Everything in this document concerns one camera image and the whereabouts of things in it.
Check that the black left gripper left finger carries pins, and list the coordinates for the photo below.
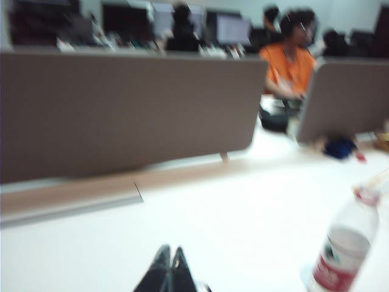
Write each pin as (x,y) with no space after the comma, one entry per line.
(159,273)

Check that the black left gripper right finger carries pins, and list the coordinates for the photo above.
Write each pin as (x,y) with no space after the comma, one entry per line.
(182,273)

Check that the clear red-label water bottle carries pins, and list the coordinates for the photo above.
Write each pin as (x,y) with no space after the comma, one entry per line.
(343,243)

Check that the large brown desk partition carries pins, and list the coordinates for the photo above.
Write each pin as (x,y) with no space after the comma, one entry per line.
(121,115)

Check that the small blue object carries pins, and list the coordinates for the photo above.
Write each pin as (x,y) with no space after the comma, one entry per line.
(340,149)

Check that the small red object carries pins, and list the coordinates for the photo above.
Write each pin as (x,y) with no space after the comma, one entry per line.
(361,157)

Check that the person in orange shirt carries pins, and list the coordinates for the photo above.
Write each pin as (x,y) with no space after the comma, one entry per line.
(288,64)

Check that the light wooden piece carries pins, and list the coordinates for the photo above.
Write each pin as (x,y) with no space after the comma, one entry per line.
(382,140)

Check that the small brown rounded desk partition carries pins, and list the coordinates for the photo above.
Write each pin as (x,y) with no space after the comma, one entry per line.
(349,100)

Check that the dark-haired person in black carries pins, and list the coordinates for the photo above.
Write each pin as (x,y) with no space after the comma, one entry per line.
(182,30)
(271,18)

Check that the lit computer monitor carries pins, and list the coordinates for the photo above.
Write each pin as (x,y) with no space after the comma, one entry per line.
(234,30)

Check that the dark computer monitor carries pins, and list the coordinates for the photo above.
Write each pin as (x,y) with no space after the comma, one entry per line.
(126,19)

